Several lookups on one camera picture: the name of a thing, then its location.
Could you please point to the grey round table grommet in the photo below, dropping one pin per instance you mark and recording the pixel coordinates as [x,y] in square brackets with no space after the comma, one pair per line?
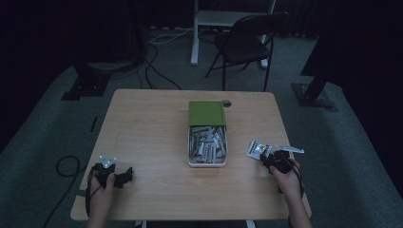
[226,103]

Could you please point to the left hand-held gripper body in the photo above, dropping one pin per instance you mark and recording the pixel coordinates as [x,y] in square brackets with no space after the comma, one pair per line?
[103,172]

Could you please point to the small black floor strip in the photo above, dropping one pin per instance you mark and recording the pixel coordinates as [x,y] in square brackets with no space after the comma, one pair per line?
[93,124]

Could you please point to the person's right hand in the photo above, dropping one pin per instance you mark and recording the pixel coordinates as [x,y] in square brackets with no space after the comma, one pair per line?
[290,183]

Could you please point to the person's left hand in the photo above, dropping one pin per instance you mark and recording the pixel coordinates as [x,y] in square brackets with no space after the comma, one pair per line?
[101,196]

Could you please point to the black folding chair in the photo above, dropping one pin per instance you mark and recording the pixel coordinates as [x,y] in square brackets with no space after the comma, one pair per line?
[244,47]

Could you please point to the dark curtain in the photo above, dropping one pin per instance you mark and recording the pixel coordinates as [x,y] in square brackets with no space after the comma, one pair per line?
[364,47]

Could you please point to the white desk frame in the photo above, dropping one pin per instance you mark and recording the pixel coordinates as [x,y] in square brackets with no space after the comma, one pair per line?
[195,47]

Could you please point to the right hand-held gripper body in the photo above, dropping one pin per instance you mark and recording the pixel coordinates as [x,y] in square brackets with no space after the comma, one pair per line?
[281,161]

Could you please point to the white table leg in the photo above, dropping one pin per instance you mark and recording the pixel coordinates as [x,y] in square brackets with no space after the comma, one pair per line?
[250,224]
[139,224]

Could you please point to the black stand with base plate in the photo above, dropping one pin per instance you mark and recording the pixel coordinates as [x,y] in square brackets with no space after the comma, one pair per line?
[85,87]
[312,96]

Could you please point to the pile of silver packets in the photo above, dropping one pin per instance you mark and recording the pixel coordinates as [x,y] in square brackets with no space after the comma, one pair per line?
[207,144]

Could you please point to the silver sachet with red mark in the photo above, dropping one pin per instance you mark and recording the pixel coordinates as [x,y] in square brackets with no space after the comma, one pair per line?
[256,148]

